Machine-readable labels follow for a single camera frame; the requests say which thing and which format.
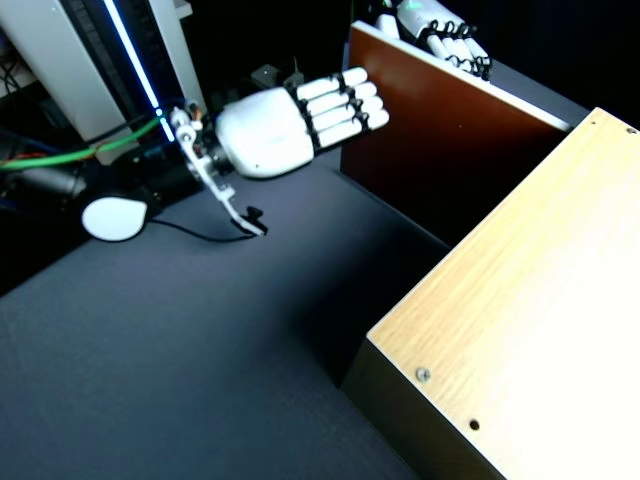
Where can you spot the grey metal cylinder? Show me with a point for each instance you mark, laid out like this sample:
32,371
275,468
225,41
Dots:
50,180

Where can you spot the dark brown wooden panel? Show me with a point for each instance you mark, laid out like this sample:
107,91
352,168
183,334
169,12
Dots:
440,115

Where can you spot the white robot body column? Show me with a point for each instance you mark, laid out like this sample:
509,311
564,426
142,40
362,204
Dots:
50,60

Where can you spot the light wooden box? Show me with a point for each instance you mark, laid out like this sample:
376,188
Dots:
525,300

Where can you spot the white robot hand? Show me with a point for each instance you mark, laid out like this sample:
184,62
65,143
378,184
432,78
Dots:
425,20
265,135

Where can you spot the grey table cloth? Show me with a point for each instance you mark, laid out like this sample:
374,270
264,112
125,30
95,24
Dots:
175,350

